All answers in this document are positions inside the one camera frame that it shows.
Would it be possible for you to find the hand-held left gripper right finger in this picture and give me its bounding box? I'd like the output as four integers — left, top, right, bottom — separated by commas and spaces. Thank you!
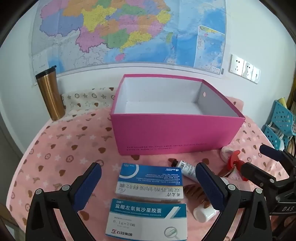
195, 162, 272, 241

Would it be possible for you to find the white ointment tube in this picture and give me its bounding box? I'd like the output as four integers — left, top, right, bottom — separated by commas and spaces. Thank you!
168, 158, 200, 183

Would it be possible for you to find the pink printed blanket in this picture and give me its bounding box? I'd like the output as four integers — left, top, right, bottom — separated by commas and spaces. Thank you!
6, 87, 296, 241

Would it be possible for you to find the blue perforated plastic basket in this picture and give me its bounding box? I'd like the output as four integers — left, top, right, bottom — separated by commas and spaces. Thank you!
270, 100, 296, 136
262, 125, 285, 150

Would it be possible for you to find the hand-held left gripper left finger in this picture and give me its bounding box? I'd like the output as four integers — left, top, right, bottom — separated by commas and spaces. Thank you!
25, 162, 102, 241

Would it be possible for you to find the colourful wall map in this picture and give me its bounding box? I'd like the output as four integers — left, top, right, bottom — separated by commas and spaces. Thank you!
31, 0, 227, 77

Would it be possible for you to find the white wall socket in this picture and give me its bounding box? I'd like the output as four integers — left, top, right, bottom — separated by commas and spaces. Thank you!
228, 54, 245, 76

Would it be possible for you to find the white wall switch panel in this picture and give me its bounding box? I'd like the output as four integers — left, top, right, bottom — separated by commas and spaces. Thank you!
242, 61, 261, 84

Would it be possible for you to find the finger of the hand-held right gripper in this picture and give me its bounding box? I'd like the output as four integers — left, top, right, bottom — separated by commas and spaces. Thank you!
239, 162, 289, 193
259, 144, 296, 167

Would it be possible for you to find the brown bottle with white cap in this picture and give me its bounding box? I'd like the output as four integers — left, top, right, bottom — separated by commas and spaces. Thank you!
185, 184, 220, 223

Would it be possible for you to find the white tape roll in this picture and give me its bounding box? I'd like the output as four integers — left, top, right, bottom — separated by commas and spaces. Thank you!
220, 146, 234, 163

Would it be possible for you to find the gold metal tumbler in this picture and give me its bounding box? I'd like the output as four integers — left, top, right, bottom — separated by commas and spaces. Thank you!
35, 65, 66, 121

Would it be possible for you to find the pink cardboard box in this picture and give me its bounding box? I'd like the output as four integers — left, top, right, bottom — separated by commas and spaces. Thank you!
110, 74, 246, 156

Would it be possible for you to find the red corkscrew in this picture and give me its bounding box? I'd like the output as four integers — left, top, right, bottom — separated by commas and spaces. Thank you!
228, 150, 243, 173

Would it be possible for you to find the light blue white medicine box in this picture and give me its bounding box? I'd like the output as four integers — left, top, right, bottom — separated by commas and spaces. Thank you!
105, 198, 187, 241

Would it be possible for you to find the dark blue white medicine box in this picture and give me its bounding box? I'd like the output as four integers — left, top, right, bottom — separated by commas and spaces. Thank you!
115, 163, 184, 202

